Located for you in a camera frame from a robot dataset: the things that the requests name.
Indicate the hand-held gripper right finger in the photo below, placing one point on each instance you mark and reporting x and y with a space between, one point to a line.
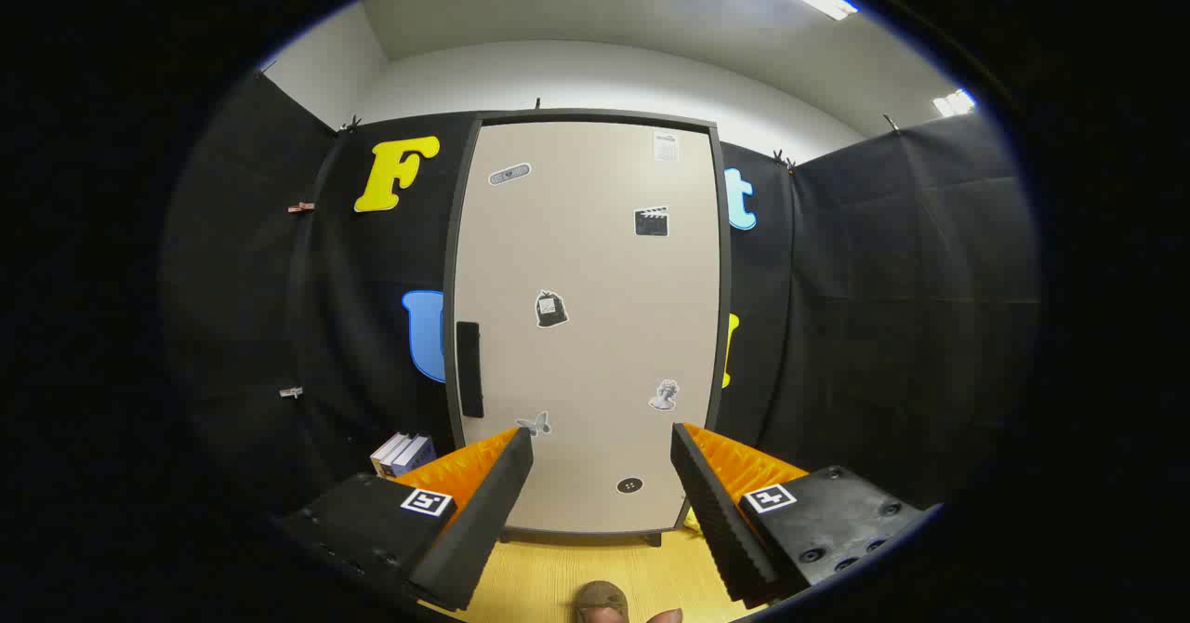
720 530

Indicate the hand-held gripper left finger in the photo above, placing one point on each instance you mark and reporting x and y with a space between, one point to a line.
483 521

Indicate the dark grey shoe cabinet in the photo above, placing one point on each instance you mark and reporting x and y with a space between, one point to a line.
576 537

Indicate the white book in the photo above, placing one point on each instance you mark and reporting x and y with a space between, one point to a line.
388 451

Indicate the black backdrop cloth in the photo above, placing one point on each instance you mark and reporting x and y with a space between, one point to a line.
883 307

